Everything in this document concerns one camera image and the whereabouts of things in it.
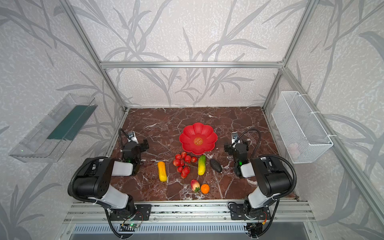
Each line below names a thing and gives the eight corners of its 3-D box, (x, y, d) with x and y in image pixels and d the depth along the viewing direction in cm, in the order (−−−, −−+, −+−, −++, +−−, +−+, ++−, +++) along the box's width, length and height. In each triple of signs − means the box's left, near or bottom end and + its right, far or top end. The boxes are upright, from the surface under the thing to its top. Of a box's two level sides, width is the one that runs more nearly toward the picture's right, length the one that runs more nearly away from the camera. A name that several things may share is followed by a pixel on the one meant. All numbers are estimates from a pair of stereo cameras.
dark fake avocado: (217, 174, 88) (218, 171, 85) (208, 163, 93) (208, 160, 89) (222, 170, 90) (223, 168, 86) (212, 160, 94) (213, 157, 91)
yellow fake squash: (160, 182, 85) (159, 180, 82) (158, 165, 92) (157, 162, 89) (167, 180, 86) (166, 178, 83) (165, 163, 93) (164, 160, 90)
